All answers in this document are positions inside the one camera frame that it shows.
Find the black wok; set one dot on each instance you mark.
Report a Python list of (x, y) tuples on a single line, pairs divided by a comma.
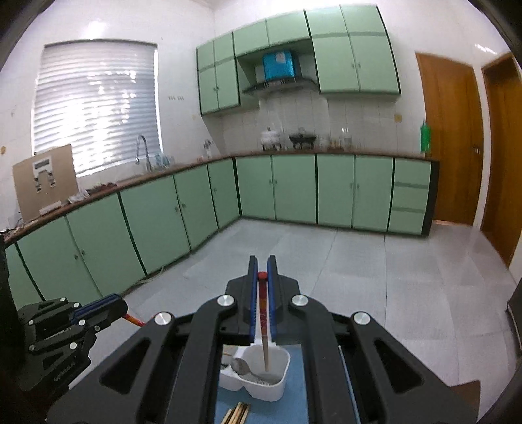
[(301, 139)]

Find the cardboard box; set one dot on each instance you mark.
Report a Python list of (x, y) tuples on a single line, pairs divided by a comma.
[(45, 183)]

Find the metal spoon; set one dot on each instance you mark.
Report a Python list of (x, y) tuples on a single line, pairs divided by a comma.
[(241, 367)]

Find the range hood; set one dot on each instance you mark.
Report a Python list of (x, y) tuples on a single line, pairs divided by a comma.
[(281, 86)]

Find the white plastic utensil holder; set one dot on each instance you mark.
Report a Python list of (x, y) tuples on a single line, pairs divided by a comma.
[(265, 389)]

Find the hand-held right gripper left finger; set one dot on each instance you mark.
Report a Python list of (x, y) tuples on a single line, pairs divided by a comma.
[(254, 314)]

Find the glass jar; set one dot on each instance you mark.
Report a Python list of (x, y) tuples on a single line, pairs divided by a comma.
[(346, 138)]

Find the green kitchen cabinets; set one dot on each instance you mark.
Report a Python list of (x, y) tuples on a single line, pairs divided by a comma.
[(293, 187), (350, 53)]

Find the light wooden chopstick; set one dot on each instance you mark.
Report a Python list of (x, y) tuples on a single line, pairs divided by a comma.
[(242, 414), (229, 415)]

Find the green plastic bottle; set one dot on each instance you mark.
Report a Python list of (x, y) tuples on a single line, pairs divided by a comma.
[(425, 138)]

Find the green lower kitchen cabinets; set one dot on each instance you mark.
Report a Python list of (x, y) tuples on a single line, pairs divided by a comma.
[(293, 187)]

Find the green upper kitchen cabinets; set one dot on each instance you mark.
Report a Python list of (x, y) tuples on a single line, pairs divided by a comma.
[(350, 53)]

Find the white window blind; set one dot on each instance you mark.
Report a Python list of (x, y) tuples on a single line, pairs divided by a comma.
[(96, 110)]

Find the metal kitchen faucet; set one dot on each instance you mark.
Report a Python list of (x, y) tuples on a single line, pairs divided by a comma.
[(143, 149)]

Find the closed wooden door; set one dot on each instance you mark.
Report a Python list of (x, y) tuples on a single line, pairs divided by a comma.
[(448, 138)]

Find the blue box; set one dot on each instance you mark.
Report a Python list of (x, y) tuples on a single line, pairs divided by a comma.
[(278, 64)]

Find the open wooden door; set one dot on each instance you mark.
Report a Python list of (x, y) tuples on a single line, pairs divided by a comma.
[(503, 163)]

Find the blue table mat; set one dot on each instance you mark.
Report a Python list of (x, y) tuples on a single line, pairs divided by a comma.
[(293, 407)]

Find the white cooking pot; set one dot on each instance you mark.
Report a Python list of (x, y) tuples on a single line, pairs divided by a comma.
[(270, 138)]

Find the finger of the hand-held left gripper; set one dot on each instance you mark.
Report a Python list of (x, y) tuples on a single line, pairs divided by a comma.
[(100, 306), (112, 321)]

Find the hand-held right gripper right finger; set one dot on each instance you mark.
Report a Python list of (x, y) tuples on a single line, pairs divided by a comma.
[(272, 322)]

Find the red patterned chopstick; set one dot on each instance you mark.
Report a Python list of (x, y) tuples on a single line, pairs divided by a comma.
[(135, 320), (264, 322)]

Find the black glass cabinet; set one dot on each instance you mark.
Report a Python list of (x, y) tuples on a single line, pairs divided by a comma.
[(515, 310)]

